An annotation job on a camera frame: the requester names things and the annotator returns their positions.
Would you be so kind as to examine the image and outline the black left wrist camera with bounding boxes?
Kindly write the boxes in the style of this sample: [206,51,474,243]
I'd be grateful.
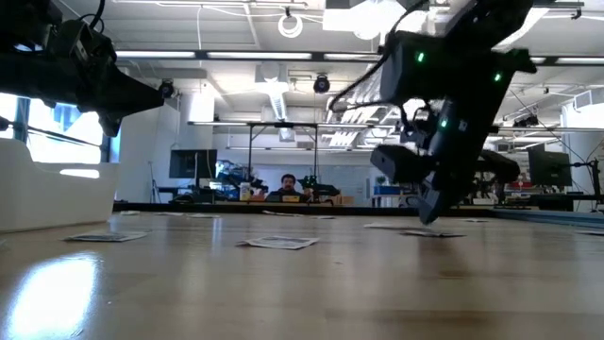
[49,18,118,67]

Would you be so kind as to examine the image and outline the black overhead frame beam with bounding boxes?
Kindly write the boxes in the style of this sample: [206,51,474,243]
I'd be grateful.
[115,50,604,67]

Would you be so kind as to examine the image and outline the white plastic bin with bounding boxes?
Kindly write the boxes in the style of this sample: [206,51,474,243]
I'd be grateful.
[0,137,123,234]

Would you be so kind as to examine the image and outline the white coiled cable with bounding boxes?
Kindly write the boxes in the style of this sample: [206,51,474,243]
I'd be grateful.
[277,12,304,40]

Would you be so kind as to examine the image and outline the person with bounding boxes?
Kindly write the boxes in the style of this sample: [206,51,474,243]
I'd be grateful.
[266,173,308,203]

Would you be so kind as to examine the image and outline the brown cardboard box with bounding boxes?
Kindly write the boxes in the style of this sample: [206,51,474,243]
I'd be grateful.
[325,188,355,207]

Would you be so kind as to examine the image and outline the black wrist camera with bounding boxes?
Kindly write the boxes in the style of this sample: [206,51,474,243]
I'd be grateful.
[369,143,439,186]
[49,18,118,67]

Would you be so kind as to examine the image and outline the black camera cable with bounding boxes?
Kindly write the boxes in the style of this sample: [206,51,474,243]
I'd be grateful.
[327,0,430,114]

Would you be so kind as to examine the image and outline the blue storage bin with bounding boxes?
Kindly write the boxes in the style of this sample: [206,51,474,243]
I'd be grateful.
[373,184,408,196]

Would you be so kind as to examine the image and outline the black computer monitor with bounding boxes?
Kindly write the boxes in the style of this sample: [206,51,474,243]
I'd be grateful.
[527,148,574,189]
[168,148,219,180]

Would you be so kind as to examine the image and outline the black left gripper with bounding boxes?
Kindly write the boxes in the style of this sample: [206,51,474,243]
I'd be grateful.
[27,52,166,138]

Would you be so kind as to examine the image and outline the large bright window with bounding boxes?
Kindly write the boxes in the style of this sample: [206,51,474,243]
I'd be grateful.
[0,92,117,164]

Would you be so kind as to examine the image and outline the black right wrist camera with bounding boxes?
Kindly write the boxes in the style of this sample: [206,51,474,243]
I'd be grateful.
[369,143,439,186]

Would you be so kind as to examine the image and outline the black workstation frame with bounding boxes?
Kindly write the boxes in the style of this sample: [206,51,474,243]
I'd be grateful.
[188,120,322,190]

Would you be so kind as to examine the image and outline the white ventilation duct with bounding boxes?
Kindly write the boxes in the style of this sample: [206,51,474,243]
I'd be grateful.
[254,60,292,122]

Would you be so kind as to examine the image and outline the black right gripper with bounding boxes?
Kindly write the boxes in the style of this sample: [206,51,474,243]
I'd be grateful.
[416,82,520,227]

